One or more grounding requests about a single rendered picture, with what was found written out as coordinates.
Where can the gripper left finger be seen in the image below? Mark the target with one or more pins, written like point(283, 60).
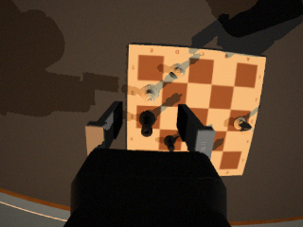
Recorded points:
point(101, 133)

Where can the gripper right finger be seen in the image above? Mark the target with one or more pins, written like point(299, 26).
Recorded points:
point(198, 138)

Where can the orange and brown chessboard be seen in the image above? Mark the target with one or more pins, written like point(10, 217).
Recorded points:
point(217, 86)

